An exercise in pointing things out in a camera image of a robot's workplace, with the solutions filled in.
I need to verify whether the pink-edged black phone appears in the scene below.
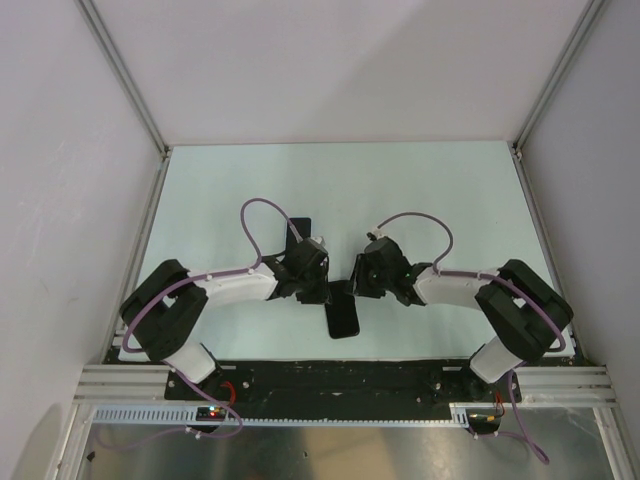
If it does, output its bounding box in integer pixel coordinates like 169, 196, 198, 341
324, 280, 360, 340

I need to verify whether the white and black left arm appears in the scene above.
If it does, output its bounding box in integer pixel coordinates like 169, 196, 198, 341
119, 238, 330, 399

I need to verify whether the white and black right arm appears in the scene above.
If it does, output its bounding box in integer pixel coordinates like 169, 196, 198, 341
347, 237, 573, 401

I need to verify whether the left circuit board with leds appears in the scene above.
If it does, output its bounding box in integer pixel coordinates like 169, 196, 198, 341
196, 406, 226, 421

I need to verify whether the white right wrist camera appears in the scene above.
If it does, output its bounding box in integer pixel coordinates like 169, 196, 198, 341
366, 228, 386, 242

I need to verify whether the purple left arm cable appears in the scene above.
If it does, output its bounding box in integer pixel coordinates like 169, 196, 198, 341
94, 198, 306, 451

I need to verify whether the grey slotted cable duct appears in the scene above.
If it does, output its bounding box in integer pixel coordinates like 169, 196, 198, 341
93, 405, 469, 428

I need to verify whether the right circuit board with wires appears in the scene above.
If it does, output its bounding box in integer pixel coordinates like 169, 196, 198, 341
467, 409, 505, 437

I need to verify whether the right aluminium frame post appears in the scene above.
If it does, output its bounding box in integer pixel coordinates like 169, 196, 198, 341
511, 0, 610, 159

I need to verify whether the aluminium frame post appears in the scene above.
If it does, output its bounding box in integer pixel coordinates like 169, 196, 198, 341
511, 0, 610, 159
74, 0, 170, 159

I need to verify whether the aluminium front frame rail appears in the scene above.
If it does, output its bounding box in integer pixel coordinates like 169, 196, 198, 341
74, 365, 616, 405

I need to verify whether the left aluminium frame post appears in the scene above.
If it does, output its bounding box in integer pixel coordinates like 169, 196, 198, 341
74, 0, 170, 159

